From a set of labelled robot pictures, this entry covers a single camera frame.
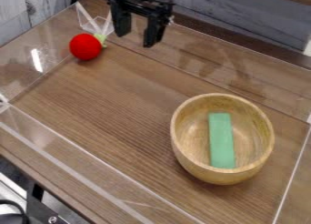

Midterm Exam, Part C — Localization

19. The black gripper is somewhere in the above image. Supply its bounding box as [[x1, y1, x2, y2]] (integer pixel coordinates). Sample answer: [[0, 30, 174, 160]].
[[108, 0, 174, 47]]

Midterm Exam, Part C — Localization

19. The red felt radish toy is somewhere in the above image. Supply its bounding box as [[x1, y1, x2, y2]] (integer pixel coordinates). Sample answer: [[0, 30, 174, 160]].
[[69, 33, 106, 61]]

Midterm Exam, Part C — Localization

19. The clear acrylic table barrier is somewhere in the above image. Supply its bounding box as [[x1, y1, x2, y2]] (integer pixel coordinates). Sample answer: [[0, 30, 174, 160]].
[[0, 8, 311, 224]]

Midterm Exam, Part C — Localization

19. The green rectangular block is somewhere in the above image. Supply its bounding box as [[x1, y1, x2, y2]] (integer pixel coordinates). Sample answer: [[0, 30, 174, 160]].
[[208, 113, 236, 169]]

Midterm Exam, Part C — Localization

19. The wooden bowl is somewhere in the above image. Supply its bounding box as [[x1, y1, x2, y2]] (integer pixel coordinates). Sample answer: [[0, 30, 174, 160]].
[[169, 93, 276, 185]]

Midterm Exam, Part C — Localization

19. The clear acrylic corner bracket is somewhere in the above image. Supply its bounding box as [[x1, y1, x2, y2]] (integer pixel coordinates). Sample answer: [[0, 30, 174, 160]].
[[74, 3, 114, 36]]

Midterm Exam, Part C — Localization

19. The black table leg bracket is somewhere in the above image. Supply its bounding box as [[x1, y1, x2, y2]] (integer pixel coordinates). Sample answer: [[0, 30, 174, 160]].
[[25, 183, 69, 224]]

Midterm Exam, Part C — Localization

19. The black cable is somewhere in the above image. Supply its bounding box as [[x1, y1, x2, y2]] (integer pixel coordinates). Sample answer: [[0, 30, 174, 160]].
[[0, 199, 30, 224]]

